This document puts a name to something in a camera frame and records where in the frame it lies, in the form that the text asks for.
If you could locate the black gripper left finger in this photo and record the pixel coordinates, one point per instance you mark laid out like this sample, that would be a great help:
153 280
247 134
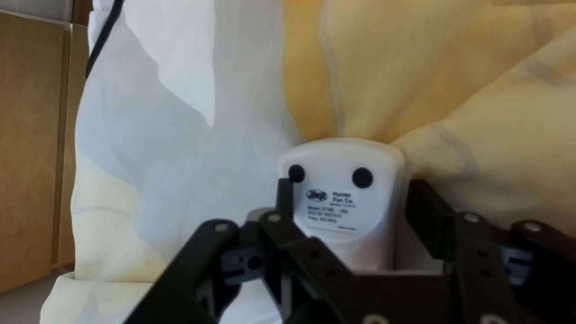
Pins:
240 282

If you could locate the brown wooden dresser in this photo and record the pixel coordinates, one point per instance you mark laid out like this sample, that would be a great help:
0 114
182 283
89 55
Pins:
29 150

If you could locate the yellow grey leaf-print duvet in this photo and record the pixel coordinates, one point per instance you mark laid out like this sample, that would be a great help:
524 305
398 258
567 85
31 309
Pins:
240 120

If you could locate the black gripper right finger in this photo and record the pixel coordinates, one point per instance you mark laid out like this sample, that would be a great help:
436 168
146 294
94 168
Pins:
492 276

